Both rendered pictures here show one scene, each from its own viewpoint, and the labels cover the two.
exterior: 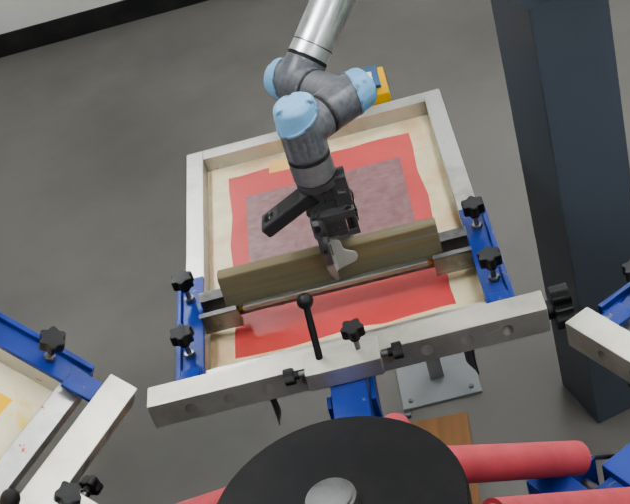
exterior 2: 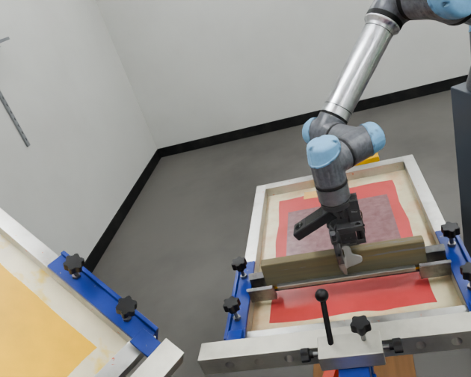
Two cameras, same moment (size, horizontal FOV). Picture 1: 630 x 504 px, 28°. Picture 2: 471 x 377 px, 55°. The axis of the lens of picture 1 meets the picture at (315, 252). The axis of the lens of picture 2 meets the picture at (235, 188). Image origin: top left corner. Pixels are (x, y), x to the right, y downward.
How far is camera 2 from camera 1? 107 cm
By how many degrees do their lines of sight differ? 13
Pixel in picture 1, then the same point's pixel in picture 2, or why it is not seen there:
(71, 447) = not seen: outside the picture
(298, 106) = (326, 143)
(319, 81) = (342, 130)
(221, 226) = (271, 229)
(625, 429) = not seen: outside the picture
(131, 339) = (231, 280)
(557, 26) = not seen: outside the picture
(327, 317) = (336, 300)
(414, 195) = (398, 218)
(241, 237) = (282, 236)
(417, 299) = (405, 295)
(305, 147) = (329, 175)
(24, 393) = (107, 342)
